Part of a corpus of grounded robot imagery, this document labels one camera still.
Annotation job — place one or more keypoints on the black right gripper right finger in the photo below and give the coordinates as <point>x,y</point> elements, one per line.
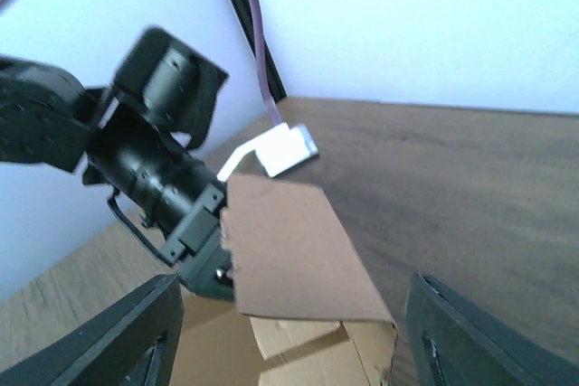
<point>455,342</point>

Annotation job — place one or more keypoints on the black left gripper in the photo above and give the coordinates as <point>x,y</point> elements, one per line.
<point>195,247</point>

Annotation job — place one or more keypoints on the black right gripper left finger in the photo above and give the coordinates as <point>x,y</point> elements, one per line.
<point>132,342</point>

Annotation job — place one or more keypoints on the brown cardboard box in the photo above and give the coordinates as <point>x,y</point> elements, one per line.
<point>306,311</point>

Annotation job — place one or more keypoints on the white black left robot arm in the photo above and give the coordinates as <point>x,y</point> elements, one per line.
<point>137,135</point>

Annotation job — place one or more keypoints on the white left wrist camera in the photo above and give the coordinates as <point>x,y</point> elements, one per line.
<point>277,150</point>

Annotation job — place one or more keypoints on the black back left frame post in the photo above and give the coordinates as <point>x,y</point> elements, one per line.
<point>243,12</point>

